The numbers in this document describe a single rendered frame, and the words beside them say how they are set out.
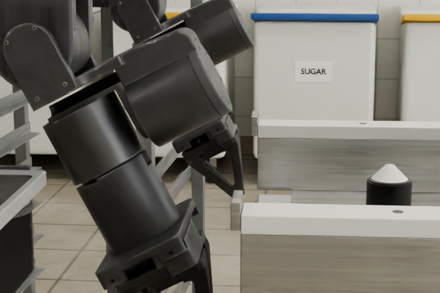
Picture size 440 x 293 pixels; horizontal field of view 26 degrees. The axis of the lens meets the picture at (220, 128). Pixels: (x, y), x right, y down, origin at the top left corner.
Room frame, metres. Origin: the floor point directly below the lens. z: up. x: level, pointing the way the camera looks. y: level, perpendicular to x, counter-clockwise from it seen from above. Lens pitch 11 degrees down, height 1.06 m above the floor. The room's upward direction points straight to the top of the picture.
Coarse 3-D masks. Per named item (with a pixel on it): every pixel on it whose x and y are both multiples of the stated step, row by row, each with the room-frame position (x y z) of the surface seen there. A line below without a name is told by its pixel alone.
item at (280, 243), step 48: (240, 192) 0.57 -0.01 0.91; (240, 240) 0.55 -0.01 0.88; (288, 240) 0.55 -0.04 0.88; (336, 240) 0.55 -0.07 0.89; (384, 240) 0.55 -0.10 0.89; (432, 240) 0.54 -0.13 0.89; (240, 288) 0.55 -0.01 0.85; (288, 288) 0.55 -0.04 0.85; (336, 288) 0.55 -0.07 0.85; (384, 288) 0.55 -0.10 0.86; (432, 288) 0.54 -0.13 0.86
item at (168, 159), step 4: (172, 148) 2.05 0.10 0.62; (168, 152) 2.01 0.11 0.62; (172, 152) 2.04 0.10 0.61; (176, 152) 2.09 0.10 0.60; (180, 152) 2.14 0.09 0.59; (164, 156) 2.09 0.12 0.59; (168, 156) 2.00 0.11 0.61; (172, 156) 2.04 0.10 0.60; (176, 156) 2.09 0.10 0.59; (160, 160) 2.05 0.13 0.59; (164, 160) 1.95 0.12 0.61; (168, 160) 2.00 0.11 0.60; (172, 160) 2.04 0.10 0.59; (160, 164) 1.91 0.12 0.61; (164, 164) 1.95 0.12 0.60; (168, 164) 2.00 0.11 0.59; (156, 168) 1.87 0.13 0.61; (160, 168) 1.91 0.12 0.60; (164, 168) 1.95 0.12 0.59; (160, 172) 1.91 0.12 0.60; (164, 172) 1.95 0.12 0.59; (160, 176) 1.91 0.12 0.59
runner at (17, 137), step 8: (16, 128) 2.28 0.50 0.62; (24, 128) 2.33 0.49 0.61; (8, 136) 2.22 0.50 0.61; (16, 136) 2.27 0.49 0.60; (24, 136) 2.32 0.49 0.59; (32, 136) 2.32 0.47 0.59; (0, 144) 2.16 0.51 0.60; (8, 144) 2.21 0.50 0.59; (16, 144) 2.23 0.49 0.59; (0, 152) 2.13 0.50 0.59; (8, 152) 2.14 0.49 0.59
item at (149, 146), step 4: (136, 44) 1.68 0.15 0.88; (140, 136) 1.68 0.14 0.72; (144, 140) 1.68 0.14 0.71; (148, 140) 1.68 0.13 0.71; (144, 144) 1.68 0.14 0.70; (148, 144) 1.68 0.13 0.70; (152, 144) 1.69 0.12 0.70; (144, 148) 1.68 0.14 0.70; (148, 148) 1.68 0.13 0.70; (152, 148) 1.68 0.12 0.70; (148, 152) 1.68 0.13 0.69; (152, 152) 1.68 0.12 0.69; (152, 156) 1.68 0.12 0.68; (152, 160) 1.68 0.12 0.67
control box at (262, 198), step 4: (260, 196) 0.82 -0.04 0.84; (264, 196) 0.82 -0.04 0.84; (268, 196) 0.82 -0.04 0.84; (272, 196) 0.82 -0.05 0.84; (276, 196) 0.82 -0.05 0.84; (280, 196) 0.82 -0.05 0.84; (284, 196) 0.82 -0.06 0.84; (288, 196) 0.82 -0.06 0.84; (256, 200) 0.82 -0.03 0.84; (260, 200) 0.81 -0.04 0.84; (264, 200) 0.81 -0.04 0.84; (268, 200) 0.81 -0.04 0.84; (272, 200) 0.81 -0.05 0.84; (276, 200) 0.81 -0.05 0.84; (280, 200) 0.81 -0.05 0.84; (284, 200) 0.81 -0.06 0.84; (288, 200) 0.81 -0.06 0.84
